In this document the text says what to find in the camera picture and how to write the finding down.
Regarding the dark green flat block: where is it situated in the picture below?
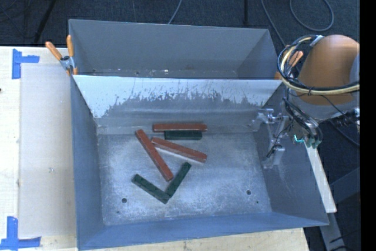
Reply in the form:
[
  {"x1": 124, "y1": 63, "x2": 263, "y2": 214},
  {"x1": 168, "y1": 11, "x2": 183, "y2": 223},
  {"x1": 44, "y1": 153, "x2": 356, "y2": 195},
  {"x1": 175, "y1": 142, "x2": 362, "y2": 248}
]
[
  {"x1": 164, "y1": 161, "x2": 193, "y2": 198},
  {"x1": 163, "y1": 130, "x2": 204, "y2": 141},
  {"x1": 130, "y1": 173, "x2": 172, "y2": 205}
]

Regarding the red-brown flat block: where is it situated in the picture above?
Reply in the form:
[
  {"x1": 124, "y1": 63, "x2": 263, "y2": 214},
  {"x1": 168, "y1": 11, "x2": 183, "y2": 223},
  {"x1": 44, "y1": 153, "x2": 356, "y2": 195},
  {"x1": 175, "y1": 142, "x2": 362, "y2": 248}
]
[
  {"x1": 150, "y1": 136, "x2": 209, "y2": 164},
  {"x1": 134, "y1": 129, "x2": 175, "y2": 182},
  {"x1": 152, "y1": 122, "x2": 209, "y2": 133}
]

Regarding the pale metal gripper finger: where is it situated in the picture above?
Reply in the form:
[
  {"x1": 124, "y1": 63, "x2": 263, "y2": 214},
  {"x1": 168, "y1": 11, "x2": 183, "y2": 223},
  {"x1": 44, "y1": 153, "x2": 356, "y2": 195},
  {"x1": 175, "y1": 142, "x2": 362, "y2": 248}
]
[
  {"x1": 262, "y1": 145, "x2": 286, "y2": 170},
  {"x1": 251, "y1": 108, "x2": 283, "y2": 129}
]

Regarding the grey metal bin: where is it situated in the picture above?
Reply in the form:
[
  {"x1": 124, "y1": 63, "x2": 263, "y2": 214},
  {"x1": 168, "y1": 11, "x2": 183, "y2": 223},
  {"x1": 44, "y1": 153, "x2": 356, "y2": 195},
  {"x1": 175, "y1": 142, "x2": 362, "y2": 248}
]
[{"x1": 68, "y1": 19, "x2": 330, "y2": 251}]

